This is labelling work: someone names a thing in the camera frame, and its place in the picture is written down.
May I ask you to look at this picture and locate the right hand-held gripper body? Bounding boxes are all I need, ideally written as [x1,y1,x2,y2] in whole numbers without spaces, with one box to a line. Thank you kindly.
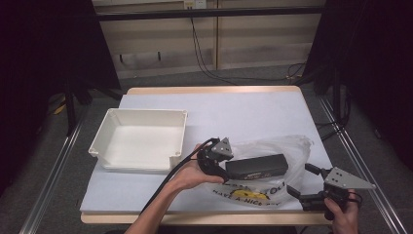
[298,166,377,213]

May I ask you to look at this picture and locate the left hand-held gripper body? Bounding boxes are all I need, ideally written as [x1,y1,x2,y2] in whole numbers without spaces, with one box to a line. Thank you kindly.
[197,136,235,176]

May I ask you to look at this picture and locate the clear printed plastic bag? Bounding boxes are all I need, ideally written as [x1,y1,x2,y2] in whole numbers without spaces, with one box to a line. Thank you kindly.
[204,135,315,208]

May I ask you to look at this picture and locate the black rectangular box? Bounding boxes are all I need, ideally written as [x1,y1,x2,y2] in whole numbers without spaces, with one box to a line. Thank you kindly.
[224,153,289,181]

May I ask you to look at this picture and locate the white plastic bin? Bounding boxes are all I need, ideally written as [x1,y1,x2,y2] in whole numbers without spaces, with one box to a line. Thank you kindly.
[88,107,189,174]

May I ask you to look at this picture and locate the person's left hand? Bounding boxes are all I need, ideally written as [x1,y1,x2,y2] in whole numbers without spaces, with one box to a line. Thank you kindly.
[170,144,228,193]

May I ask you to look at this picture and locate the person's right hand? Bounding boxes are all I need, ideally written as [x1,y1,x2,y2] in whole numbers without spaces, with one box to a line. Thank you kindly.
[323,189,360,234]

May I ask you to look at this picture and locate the white table mat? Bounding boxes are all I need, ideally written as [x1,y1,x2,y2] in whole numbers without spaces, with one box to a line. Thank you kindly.
[79,91,335,215]

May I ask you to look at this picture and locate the black metal stand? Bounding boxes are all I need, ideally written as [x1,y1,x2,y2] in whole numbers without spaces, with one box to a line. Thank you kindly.
[61,76,124,137]
[311,62,354,131]

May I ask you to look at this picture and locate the black curtain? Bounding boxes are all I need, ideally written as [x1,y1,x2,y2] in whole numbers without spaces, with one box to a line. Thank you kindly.
[0,0,122,196]
[305,0,413,170]

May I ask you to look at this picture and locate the black horizontal metal bar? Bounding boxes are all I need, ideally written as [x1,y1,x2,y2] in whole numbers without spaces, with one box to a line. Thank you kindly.
[95,5,325,22]

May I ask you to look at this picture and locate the yellow floor marker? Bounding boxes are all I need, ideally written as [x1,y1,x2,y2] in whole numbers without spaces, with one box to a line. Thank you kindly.
[53,102,68,116]

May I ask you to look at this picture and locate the silver floor rail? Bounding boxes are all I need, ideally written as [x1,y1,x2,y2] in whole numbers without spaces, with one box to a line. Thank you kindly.
[318,97,408,234]
[19,106,90,234]

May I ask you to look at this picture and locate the left hand-held gripper cable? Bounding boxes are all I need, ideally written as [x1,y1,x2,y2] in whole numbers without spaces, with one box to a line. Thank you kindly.
[139,137,220,215]

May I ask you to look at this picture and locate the black floor cables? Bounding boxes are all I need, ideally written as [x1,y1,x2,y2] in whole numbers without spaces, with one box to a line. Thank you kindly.
[314,92,354,142]

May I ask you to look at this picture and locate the black hanging cable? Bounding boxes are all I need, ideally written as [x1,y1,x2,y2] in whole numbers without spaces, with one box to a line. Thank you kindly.
[189,18,308,86]

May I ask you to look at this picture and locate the white wall socket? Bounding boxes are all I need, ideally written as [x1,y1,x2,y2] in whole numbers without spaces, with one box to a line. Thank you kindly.
[183,0,208,11]

